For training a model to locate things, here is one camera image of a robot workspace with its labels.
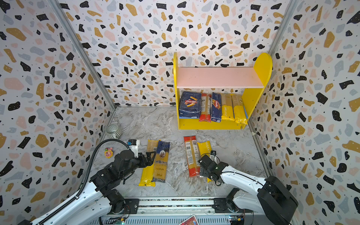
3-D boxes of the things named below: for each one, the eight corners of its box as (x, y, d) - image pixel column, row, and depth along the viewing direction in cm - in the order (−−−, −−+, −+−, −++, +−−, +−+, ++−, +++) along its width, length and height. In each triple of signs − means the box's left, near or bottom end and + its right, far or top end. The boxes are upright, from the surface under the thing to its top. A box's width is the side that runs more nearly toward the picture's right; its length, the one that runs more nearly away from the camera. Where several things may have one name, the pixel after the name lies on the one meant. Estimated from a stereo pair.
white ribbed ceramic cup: (106, 134, 106) (102, 128, 101) (116, 127, 110) (112, 122, 105) (116, 143, 101) (112, 138, 96) (125, 136, 105) (122, 130, 100)
